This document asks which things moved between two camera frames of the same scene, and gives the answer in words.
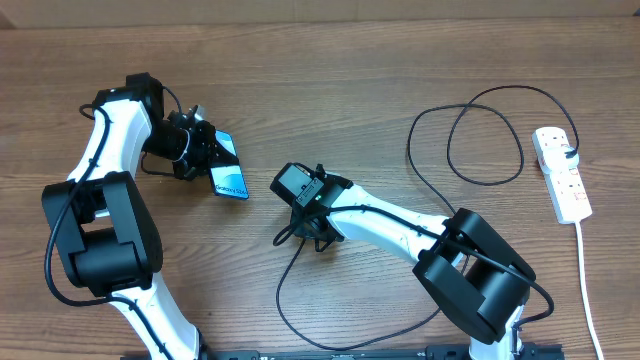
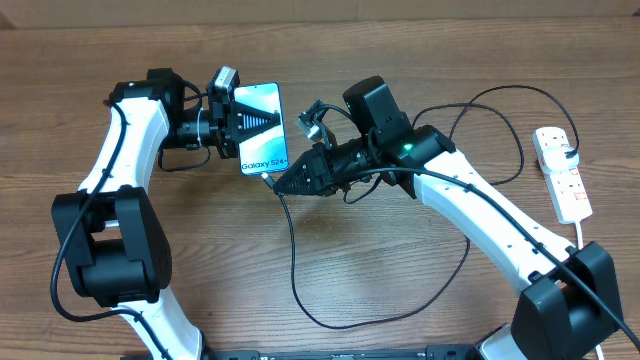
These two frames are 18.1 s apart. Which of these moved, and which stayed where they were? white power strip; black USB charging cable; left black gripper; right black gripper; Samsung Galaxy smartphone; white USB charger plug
Moved: right black gripper; black USB charging cable; left black gripper; Samsung Galaxy smartphone
Stayed: white USB charger plug; white power strip
